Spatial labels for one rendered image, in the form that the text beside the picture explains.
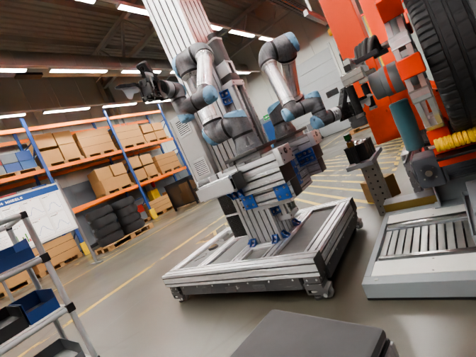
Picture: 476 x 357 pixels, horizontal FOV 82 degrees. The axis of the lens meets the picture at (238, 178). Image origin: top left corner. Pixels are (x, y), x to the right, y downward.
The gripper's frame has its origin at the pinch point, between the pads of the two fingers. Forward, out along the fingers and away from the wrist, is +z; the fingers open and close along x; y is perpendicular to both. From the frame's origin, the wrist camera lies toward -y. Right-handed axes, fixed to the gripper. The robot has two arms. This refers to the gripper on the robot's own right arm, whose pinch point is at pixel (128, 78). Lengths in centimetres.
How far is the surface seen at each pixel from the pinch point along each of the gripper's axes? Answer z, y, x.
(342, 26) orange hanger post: -107, -15, -80
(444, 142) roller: -47, 58, -103
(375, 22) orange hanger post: -293, -53, -126
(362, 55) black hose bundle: -45, 15, -81
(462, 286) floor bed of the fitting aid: -22, 107, -93
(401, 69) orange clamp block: -27, 26, -90
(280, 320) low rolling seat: 22, 85, -40
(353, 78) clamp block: -48, 22, -76
